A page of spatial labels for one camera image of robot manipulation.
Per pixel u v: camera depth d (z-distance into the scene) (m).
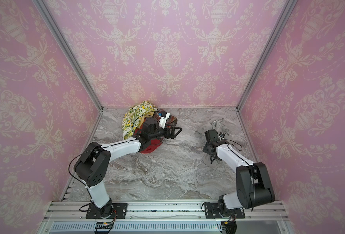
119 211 0.74
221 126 1.00
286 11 0.70
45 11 0.71
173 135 0.78
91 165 0.48
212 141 0.71
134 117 0.94
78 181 0.51
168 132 0.77
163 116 0.78
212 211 0.73
